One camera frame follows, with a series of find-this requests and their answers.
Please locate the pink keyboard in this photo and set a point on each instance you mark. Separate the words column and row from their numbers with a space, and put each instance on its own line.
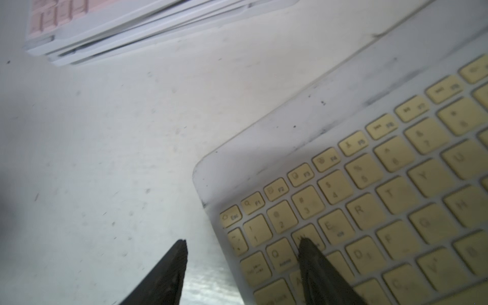
column 53, row 25

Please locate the white keyboard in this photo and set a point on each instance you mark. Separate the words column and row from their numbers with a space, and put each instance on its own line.
column 198, row 28

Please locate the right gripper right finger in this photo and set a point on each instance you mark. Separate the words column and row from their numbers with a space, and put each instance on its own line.
column 321, row 282

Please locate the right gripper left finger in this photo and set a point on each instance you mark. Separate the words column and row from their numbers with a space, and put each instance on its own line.
column 163, row 285

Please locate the yellow keyboard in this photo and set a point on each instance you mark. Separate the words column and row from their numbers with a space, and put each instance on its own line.
column 381, row 163

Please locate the green keyboard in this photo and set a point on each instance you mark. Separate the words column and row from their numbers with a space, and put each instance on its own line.
column 73, row 30

